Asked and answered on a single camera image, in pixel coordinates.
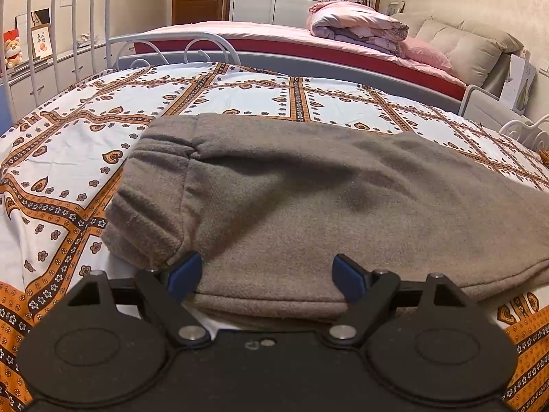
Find orange plush toy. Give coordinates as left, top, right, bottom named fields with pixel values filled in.
left=3, top=38, right=25, bottom=70

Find grey bed frame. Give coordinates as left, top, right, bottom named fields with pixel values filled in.
left=118, top=49, right=466, bottom=114

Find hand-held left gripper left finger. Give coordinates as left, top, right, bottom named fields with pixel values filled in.
left=64, top=252, right=212, bottom=347

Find white framed picture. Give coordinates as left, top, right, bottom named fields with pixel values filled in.
left=30, top=26, right=53, bottom=60

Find large leaning picture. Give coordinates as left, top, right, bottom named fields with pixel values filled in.
left=15, top=9, right=52, bottom=58

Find white box with pear print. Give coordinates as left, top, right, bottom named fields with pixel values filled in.
left=500, top=54, right=537, bottom=114

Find beige cushion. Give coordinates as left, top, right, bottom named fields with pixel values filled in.
left=415, top=19, right=503, bottom=89
left=390, top=12, right=525, bottom=54

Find pink pillow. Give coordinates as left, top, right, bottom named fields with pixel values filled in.
left=399, top=36, right=455, bottom=73

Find grey-brown fleece pants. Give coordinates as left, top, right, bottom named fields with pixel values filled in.
left=104, top=112, right=549, bottom=322

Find pink sheeted mattress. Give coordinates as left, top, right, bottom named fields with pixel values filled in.
left=133, top=21, right=468, bottom=101

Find orange patterned white bedsheet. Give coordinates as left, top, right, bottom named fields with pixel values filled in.
left=0, top=62, right=549, bottom=412

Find white metal bed frame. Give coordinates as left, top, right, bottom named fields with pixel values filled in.
left=0, top=0, right=549, bottom=151

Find white dresser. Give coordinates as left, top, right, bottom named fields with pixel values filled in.
left=0, top=41, right=114, bottom=112

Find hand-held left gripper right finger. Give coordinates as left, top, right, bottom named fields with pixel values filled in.
left=327, top=254, right=477, bottom=348

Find folded pink quilt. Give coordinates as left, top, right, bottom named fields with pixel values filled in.
left=305, top=1, right=410, bottom=57

